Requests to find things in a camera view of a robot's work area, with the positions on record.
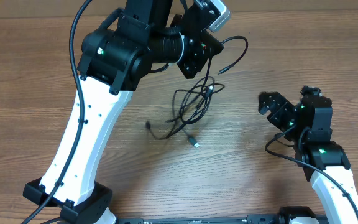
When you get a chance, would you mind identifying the black USB cable two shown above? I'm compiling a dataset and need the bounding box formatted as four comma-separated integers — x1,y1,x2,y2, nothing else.
145,35,249,141

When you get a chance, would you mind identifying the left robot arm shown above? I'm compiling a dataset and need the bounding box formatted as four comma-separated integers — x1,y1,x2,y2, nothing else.
23,0,231,223

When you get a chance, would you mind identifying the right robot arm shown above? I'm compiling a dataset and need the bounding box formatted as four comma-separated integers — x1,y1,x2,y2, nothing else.
258,86,358,223

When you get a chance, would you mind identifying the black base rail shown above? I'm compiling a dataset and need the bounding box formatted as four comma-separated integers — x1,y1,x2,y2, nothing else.
113,205,334,224

